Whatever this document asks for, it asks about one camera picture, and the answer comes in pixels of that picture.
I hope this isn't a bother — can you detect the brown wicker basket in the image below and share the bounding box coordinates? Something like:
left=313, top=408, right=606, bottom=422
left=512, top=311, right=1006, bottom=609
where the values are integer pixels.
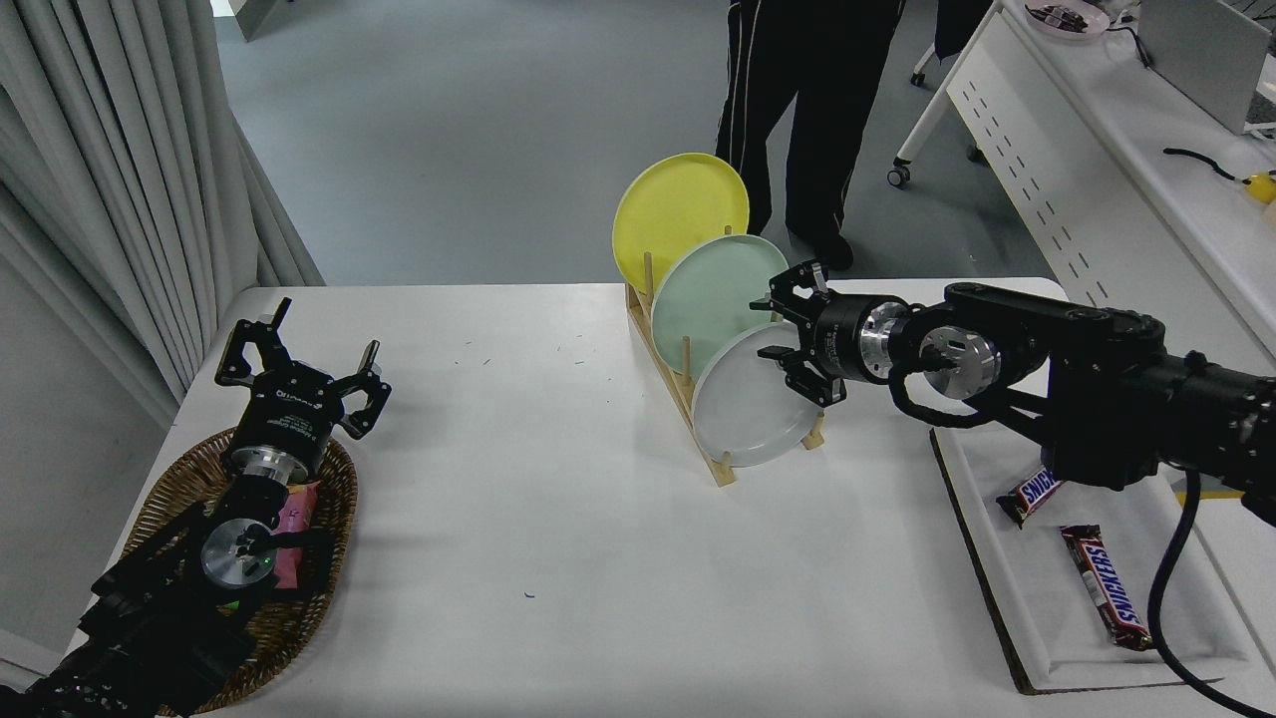
left=120, top=429, right=358, bottom=715

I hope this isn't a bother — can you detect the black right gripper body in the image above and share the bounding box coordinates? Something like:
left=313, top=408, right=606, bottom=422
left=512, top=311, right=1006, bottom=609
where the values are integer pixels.
left=801, top=294, right=878, bottom=385

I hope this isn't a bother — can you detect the thick black cable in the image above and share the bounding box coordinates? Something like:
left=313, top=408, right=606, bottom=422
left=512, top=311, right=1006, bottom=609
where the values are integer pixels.
left=1162, top=148, right=1252, bottom=185

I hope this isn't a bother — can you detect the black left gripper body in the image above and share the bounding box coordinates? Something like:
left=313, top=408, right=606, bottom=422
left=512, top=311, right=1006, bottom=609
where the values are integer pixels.
left=224, top=369, right=346, bottom=468

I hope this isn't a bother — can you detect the white rectangular tray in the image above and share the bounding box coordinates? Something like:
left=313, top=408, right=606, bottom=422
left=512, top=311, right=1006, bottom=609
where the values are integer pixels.
left=929, top=424, right=1252, bottom=696

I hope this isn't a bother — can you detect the grey curtain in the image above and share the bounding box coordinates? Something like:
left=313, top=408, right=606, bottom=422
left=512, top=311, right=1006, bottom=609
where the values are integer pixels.
left=0, top=0, right=326, bottom=430

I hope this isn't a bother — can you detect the yellow plate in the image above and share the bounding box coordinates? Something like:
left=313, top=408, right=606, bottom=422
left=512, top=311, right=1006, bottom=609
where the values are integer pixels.
left=611, top=153, right=750, bottom=296

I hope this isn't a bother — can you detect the thin black cord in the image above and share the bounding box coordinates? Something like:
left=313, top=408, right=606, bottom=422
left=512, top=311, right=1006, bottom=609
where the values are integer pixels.
left=1105, top=25, right=1154, bottom=69

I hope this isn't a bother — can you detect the Snickers chocolate bar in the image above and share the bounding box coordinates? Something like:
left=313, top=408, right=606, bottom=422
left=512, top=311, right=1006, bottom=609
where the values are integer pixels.
left=1059, top=524, right=1157, bottom=653
left=996, top=467, right=1066, bottom=530

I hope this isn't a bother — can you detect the wooden plate rack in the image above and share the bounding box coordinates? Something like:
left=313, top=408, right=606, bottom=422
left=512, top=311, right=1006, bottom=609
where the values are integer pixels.
left=625, top=225, right=826, bottom=489

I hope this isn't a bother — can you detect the grey laptop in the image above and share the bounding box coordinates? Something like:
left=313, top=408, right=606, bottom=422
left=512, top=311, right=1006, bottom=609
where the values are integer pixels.
left=1136, top=0, right=1272, bottom=136

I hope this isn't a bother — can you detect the pink plate with snacks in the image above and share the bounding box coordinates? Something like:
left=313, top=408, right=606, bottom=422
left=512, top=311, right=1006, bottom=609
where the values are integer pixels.
left=1024, top=2, right=1111, bottom=41

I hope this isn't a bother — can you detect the person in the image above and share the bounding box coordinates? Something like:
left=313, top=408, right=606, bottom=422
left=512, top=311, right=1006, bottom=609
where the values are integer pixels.
left=715, top=0, right=908, bottom=272

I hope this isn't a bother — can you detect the white desk with casters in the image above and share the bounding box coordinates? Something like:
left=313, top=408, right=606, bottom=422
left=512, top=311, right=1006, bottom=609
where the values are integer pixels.
left=887, top=0, right=1276, bottom=360

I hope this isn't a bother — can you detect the mint green plate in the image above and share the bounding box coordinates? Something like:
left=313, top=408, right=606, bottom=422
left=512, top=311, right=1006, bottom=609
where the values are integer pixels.
left=650, top=234, right=793, bottom=378

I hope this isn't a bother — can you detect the grey plate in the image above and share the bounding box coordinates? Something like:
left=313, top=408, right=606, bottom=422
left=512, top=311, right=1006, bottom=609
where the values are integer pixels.
left=691, top=322, right=824, bottom=468

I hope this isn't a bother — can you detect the pink snack packet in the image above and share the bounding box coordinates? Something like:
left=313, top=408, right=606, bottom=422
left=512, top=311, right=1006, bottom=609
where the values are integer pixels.
left=274, top=481, right=322, bottom=591

